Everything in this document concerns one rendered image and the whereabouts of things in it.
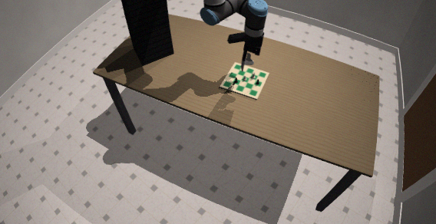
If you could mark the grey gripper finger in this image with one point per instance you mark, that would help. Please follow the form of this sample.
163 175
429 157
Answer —
246 60

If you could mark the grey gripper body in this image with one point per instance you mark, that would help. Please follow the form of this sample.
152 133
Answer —
254 45

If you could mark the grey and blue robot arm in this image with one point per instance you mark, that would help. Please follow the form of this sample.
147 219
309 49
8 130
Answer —
255 12

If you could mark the green and cream chessboard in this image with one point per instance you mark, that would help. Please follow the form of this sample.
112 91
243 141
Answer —
249 87

